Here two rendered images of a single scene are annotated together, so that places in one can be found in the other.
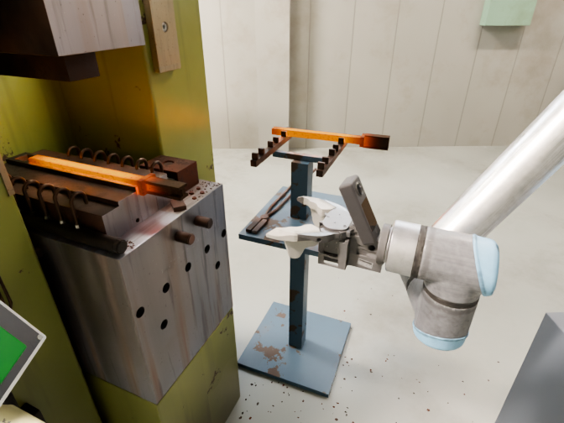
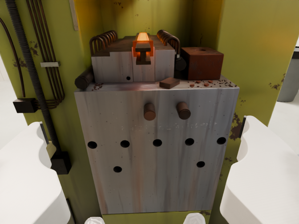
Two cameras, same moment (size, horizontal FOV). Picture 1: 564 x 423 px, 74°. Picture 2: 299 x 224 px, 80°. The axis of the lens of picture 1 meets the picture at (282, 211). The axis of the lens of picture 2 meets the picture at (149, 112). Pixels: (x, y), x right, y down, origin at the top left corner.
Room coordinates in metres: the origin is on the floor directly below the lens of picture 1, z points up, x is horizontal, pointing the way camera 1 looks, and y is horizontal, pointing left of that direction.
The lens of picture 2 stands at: (0.57, -0.11, 1.06)
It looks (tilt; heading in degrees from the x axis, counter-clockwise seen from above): 28 degrees down; 65
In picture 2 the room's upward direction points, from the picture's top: 1 degrees counter-clockwise
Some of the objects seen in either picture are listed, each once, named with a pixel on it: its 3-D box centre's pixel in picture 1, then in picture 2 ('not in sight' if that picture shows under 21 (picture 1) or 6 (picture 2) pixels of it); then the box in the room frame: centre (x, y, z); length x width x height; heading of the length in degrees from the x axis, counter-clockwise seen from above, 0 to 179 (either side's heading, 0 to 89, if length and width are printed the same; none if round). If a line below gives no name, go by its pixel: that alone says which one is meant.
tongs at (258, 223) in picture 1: (286, 194); not in sight; (1.33, -0.02, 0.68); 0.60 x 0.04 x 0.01; 156
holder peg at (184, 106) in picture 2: (203, 221); (183, 110); (0.80, 0.19, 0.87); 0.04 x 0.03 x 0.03; 67
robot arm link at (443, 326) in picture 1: (441, 308); not in sight; (0.50, -0.29, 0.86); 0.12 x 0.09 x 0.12; 179
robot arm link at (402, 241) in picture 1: (400, 246); not in sight; (0.53, -0.20, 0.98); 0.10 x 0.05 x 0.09; 157
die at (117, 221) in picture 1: (70, 187); (136, 51); (0.81, 0.51, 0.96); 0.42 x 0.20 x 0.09; 67
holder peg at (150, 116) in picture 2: (185, 237); (149, 111); (0.73, 0.22, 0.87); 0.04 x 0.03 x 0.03; 67
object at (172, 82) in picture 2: (178, 204); (169, 82); (0.79, 0.25, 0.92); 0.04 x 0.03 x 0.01; 26
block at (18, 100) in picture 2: not in sight; (26, 105); (0.42, 0.58, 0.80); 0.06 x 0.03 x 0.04; 157
